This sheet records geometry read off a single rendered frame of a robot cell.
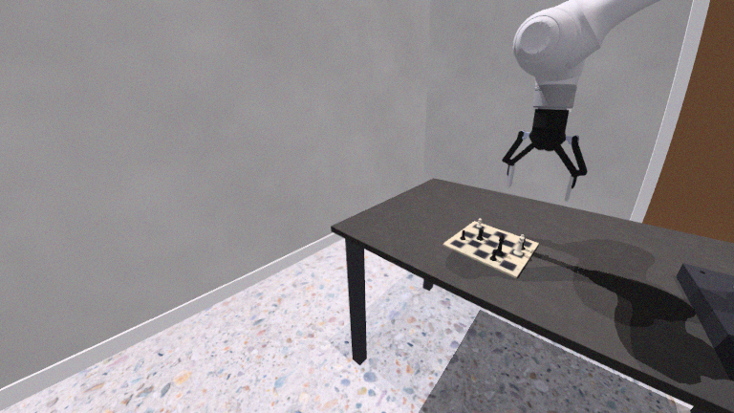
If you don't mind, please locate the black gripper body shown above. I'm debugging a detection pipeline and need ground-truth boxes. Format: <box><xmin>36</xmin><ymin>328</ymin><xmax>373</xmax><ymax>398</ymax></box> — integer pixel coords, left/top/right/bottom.
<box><xmin>529</xmin><ymin>109</ymin><xmax>570</xmax><ymax>151</ymax></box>

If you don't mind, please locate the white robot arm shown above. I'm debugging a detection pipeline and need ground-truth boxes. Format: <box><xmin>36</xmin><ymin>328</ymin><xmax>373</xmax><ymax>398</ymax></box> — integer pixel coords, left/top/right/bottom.
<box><xmin>513</xmin><ymin>0</ymin><xmax>660</xmax><ymax>110</ymax></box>

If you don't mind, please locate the cream and grey chessboard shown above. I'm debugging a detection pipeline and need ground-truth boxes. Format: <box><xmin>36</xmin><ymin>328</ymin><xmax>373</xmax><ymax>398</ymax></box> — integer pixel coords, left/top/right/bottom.
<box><xmin>443</xmin><ymin>221</ymin><xmax>539</xmax><ymax>278</ymax></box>

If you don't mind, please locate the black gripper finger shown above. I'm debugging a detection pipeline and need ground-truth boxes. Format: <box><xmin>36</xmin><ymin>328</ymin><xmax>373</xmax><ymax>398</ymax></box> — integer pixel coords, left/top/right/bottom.
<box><xmin>502</xmin><ymin>131</ymin><xmax>543</xmax><ymax>188</ymax></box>
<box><xmin>548</xmin><ymin>135</ymin><xmax>588</xmax><ymax>202</ymax></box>

